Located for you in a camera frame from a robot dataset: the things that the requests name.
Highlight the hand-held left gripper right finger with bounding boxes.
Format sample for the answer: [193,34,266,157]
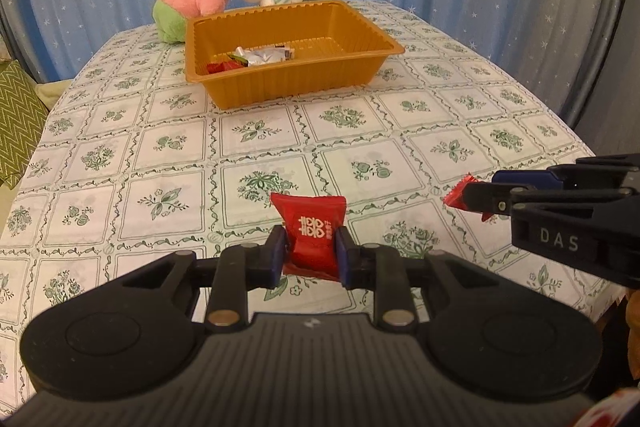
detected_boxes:
[334,227,494,333]

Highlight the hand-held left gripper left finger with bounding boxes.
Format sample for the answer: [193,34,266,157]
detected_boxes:
[122,225,288,333]

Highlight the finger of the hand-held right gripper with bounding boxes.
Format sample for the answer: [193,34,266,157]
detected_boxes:
[462,181,634,219]
[491,154,640,191]

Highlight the bright red foil candy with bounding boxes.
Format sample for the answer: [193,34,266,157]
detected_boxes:
[443,174,496,223]

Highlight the red packet with white print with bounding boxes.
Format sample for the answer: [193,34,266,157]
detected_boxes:
[270,193,347,283]

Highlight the orange plastic tray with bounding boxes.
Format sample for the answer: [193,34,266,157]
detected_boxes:
[185,0,406,110]

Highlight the dark red foil candy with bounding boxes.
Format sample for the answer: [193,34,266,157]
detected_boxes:
[206,59,249,74]

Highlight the clear packet with black print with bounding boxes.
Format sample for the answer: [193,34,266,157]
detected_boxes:
[232,46,296,68]

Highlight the green floral printed tablecloth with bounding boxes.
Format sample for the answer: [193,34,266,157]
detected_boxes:
[0,0,626,408]

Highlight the light green sofa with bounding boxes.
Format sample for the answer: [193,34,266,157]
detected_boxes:
[32,78,76,112]

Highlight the green chevron pillow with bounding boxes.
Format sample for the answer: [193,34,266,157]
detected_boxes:
[0,59,49,190]

